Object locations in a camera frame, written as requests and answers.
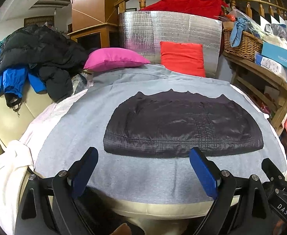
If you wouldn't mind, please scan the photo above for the dark purple quilted jacket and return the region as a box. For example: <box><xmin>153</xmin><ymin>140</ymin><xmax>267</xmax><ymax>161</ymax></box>
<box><xmin>103</xmin><ymin>90</ymin><xmax>264</xmax><ymax>158</ymax></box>

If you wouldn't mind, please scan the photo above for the white cloth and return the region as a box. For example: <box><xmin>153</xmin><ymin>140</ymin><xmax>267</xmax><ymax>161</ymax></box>
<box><xmin>0</xmin><ymin>90</ymin><xmax>87</xmax><ymax>234</ymax></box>

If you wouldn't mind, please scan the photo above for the wooden shelf table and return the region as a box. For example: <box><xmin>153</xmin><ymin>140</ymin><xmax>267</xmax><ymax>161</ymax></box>
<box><xmin>223</xmin><ymin>52</ymin><xmax>287</xmax><ymax>135</ymax></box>

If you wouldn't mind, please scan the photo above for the beige leather sofa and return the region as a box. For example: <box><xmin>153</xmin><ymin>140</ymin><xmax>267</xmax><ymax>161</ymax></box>
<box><xmin>0</xmin><ymin>83</ymin><xmax>56</xmax><ymax>165</ymax></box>

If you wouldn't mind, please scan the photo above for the white patterned box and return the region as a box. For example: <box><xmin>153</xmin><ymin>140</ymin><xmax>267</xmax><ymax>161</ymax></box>
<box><xmin>254</xmin><ymin>52</ymin><xmax>287</xmax><ymax>83</ymax></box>

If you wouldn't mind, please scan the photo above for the teal cardboard box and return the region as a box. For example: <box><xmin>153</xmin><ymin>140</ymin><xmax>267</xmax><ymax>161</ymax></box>
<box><xmin>261</xmin><ymin>42</ymin><xmax>287</xmax><ymax>68</ymax></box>

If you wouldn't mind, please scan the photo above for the wicker basket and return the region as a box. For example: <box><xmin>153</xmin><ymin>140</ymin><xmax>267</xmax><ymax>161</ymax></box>
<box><xmin>222</xmin><ymin>29</ymin><xmax>263</xmax><ymax>61</ymax></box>

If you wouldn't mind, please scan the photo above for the grey fleece blanket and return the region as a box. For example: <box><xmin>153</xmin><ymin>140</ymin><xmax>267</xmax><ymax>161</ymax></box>
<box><xmin>35</xmin><ymin>65</ymin><xmax>287</xmax><ymax>204</ymax></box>

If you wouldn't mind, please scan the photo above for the blue jacket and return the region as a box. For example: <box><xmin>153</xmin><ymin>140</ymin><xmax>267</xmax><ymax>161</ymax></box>
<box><xmin>0</xmin><ymin>65</ymin><xmax>47</xmax><ymax>98</ymax></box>

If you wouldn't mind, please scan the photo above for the light blue cloth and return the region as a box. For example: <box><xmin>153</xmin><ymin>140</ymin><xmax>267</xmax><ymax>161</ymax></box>
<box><xmin>229</xmin><ymin>18</ymin><xmax>254</xmax><ymax>47</ymax></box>

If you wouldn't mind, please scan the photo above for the red cushion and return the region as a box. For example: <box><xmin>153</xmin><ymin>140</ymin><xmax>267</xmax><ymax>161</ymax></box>
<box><xmin>160</xmin><ymin>41</ymin><xmax>205</xmax><ymax>78</ymax></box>

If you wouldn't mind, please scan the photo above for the black puffer jacket pile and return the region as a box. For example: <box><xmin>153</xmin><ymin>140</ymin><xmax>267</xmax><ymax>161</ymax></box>
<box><xmin>0</xmin><ymin>25</ymin><xmax>89</xmax><ymax>102</ymax></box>

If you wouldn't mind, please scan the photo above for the pink cushion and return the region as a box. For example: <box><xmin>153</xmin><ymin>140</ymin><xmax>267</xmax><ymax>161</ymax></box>
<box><xmin>84</xmin><ymin>48</ymin><xmax>150</xmax><ymax>72</ymax></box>

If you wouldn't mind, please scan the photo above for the red velvet cloth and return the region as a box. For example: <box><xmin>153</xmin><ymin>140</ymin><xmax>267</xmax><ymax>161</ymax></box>
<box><xmin>141</xmin><ymin>0</ymin><xmax>228</xmax><ymax>19</ymax></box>

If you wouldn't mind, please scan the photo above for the wooden cabinet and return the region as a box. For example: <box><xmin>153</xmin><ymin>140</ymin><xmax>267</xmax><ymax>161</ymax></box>
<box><xmin>68</xmin><ymin>0</ymin><xmax>119</xmax><ymax>49</ymax></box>

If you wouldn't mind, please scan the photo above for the silver foil insulation panel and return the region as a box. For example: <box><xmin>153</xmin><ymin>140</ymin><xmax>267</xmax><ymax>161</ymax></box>
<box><xmin>119</xmin><ymin>11</ymin><xmax>222</xmax><ymax>78</ymax></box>

